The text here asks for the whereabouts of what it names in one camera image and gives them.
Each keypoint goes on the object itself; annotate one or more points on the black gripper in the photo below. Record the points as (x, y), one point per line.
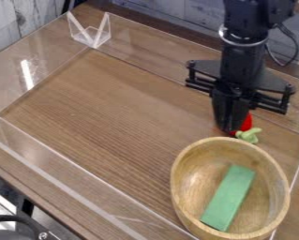
(240, 86)

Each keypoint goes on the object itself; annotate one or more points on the green rectangular block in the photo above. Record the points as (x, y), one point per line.
(227, 198)

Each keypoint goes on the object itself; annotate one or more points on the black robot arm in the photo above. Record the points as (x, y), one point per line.
(248, 20)

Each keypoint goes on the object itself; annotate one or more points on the light wooden bowl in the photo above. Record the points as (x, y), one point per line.
(196, 173)

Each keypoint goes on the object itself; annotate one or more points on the red toy strawberry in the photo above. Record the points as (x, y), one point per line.
(246, 133)

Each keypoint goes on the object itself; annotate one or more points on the clear acrylic corner bracket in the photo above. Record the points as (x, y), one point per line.
(89, 36)

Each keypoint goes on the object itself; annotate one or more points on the clear acrylic tray wall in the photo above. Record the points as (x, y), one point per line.
(109, 194)

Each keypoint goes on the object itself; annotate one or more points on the black table leg bracket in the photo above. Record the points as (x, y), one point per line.
(28, 226)

